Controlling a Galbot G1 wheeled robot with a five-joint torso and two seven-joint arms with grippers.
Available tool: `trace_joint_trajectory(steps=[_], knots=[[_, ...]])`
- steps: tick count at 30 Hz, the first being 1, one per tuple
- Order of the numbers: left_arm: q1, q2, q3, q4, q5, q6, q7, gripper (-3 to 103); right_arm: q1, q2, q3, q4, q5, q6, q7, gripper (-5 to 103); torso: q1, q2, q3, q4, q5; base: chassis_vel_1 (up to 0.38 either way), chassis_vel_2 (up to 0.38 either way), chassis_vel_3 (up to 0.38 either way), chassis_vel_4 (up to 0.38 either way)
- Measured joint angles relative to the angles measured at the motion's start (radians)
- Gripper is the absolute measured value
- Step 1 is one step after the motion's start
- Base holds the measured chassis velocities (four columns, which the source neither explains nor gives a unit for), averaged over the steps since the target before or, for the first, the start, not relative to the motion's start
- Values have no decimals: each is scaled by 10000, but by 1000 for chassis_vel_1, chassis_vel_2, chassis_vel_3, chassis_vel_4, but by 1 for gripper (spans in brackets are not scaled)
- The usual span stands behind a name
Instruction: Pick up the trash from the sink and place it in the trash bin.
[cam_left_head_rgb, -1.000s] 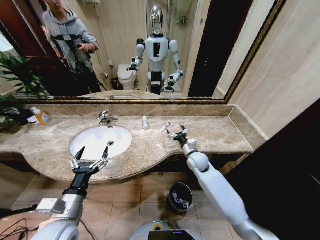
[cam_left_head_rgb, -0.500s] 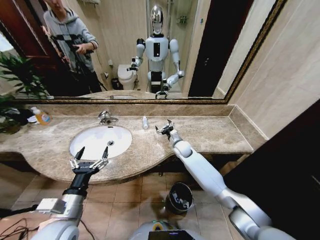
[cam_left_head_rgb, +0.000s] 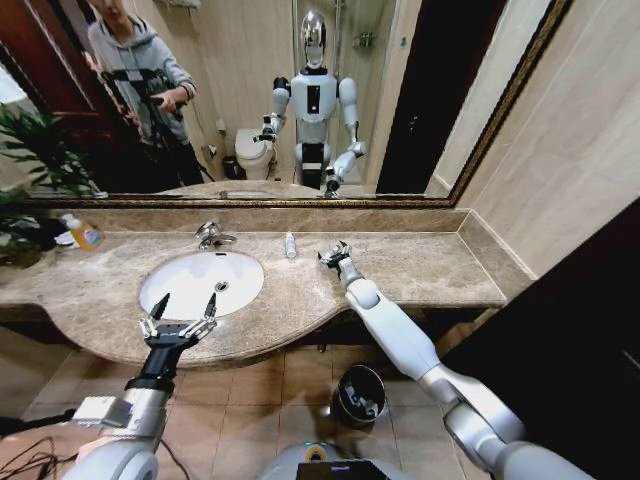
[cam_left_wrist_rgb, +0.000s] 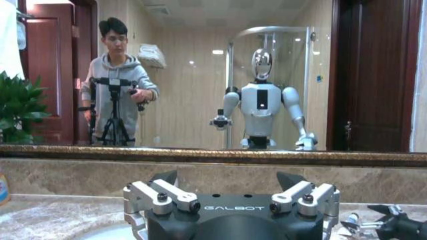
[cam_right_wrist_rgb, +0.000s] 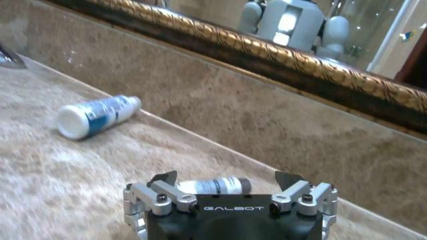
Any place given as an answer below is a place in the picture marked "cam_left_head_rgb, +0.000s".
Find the black round trash bin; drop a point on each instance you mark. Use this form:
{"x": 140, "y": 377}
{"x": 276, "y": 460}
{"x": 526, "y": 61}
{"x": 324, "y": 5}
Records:
{"x": 360, "y": 395}

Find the white oval sink basin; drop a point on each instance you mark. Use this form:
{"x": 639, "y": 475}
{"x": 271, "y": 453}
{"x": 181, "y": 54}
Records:
{"x": 201, "y": 285}

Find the chrome faucet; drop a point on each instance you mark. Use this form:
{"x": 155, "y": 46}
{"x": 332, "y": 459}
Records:
{"x": 210, "y": 235}

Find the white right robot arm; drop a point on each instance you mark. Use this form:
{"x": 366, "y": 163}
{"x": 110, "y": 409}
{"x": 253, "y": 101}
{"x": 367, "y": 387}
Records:
{"x": 400, "y": 335}

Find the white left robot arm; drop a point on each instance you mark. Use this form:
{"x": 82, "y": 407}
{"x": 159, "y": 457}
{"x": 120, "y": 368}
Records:
{"x": 125, "y": 430}

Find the small white bottle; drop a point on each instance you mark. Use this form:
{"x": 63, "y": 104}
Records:
{"x": 290, "y": 244}

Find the white robot front shell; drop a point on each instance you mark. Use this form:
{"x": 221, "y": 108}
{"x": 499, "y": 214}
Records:
{"x": 330, "y": 462}

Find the orange soap pump bottle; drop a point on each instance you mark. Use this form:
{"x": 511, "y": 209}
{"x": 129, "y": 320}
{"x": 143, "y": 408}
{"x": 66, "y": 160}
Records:
{"x": 86, "y": 234}

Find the dark-framed wall mirror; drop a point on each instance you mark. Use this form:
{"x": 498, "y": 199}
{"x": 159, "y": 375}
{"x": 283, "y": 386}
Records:
{"x": 250, "y": 100}

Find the white trash scraps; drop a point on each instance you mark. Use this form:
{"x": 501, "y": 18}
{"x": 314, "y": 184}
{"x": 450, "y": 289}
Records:
{"x": 364, "y": 404}

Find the chrome sink drain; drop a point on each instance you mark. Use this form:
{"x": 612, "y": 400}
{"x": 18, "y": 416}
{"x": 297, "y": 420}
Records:
{"x": 221, "y": 286}

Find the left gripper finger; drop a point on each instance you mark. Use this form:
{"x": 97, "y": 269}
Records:
{"x": 156, "y": 316}
{"x": 208, "y": 316}

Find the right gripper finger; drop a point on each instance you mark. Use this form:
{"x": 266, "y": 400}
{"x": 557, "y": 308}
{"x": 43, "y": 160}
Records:
{"x": 343, "y": 247}
{"x": 325, "y": 259}

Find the black cloth bundle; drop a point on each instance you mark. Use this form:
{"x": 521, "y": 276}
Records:
{"x": 42, "y": 234}

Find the dark wooden door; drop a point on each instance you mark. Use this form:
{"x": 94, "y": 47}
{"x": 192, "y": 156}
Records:
{"x": 565, "y": 350}

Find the green potted plant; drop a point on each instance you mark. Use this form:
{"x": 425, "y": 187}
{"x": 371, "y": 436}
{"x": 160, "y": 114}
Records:
{"x": 27, "y": 165}

